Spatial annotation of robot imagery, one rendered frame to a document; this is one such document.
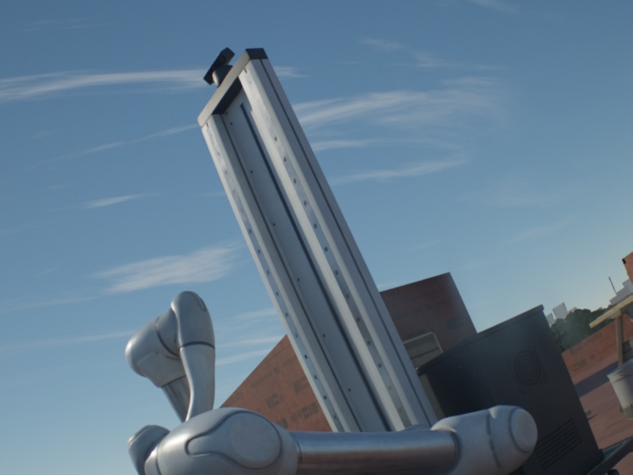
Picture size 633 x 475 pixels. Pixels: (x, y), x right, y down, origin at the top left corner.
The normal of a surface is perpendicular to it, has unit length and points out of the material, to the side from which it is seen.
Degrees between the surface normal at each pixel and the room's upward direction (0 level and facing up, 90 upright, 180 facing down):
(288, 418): 90
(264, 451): 84
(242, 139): 90
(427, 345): 90
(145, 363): 105
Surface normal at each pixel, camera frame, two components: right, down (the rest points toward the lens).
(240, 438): 0.52, -0.51
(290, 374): -0.76, 0.13
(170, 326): -0.49, -0.41
